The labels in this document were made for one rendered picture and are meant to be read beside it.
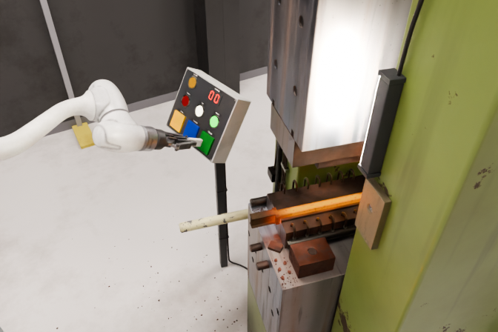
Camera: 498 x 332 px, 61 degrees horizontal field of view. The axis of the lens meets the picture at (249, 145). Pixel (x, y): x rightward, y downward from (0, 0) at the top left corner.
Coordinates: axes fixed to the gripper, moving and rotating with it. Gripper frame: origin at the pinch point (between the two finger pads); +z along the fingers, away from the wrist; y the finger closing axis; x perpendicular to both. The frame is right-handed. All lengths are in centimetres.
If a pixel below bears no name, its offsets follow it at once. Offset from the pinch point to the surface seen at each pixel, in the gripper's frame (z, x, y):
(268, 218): -0.3, -4.8, 45.6
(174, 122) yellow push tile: 5.4, -1.1, -21.0
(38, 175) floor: 22, -107, -156
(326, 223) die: 12, 2, 59
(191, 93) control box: 6.1, 14.1, -18.3
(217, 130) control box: 6.1, 7.3, 3.5
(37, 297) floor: -9, -125, -58
